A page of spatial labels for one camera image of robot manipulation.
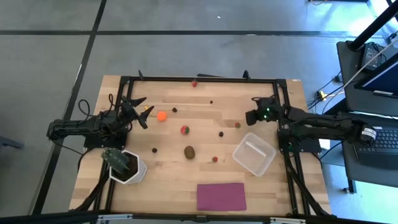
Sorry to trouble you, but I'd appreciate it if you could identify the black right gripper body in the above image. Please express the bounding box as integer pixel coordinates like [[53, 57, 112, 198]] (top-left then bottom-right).
[[256, 96, 284, 123]]

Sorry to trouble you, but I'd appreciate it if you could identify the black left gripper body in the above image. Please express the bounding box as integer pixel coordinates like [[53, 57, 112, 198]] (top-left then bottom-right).
[[119, 96, 141, 126]]

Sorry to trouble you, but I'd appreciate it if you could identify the clear plastic tupperware container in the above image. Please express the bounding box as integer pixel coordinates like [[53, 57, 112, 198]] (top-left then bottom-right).
[[232, 131, 277, 177]]

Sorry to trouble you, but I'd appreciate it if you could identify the brown toy kiwi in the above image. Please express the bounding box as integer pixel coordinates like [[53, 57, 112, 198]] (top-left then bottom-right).
[[183, 145, 196, 160]]

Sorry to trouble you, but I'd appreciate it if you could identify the green cactus plant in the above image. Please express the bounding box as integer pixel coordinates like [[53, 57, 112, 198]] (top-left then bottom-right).
[[100, 147, 131, 175]]

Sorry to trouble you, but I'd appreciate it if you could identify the potted cactus in white pot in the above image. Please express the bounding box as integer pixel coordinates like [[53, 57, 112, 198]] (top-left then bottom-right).
[[108, 149, 147, 185]]

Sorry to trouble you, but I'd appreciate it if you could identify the purple folded cloth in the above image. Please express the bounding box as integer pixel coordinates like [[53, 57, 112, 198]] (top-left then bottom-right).
[[197, 182, 248, 212]]

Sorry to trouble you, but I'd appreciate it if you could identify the black side desk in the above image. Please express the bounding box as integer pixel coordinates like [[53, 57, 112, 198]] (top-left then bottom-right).
[[336, 40, 398, 189]]

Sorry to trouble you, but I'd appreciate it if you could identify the black power adapter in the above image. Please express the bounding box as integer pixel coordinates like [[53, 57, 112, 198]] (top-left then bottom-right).
[[360, 42, 388, 73]]

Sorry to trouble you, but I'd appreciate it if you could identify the black computer monitor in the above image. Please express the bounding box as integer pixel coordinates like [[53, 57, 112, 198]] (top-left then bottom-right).
[[354, 52, 398, 100]]

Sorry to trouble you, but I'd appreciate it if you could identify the black laptop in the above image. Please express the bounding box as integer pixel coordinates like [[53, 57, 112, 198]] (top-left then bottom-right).
[[353, 124, 398, 171]]

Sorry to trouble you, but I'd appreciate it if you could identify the grey furniture leg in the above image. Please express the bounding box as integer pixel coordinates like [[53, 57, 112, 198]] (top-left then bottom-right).
[[0, 136, 25, 149]]

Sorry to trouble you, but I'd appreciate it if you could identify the black diagonal pole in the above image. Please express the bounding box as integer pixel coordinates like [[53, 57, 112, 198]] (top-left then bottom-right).
[[347, 0, 398, 52]]

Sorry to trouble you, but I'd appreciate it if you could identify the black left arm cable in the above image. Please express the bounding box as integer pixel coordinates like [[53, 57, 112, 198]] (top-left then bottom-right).
[[76, 92, 116, 119]]

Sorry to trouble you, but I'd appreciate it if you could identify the black aluminium table frame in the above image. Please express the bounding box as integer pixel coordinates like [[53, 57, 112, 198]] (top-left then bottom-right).
[[70, 70, 332, 218]]

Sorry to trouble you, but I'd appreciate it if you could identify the black floor cable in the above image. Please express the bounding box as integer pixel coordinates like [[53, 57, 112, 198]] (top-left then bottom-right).
[[307, 72, 346, 114]]

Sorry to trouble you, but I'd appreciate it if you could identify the thin yellow cord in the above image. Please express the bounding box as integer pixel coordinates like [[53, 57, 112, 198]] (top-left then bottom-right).
[[340, 37, 398, 91]]

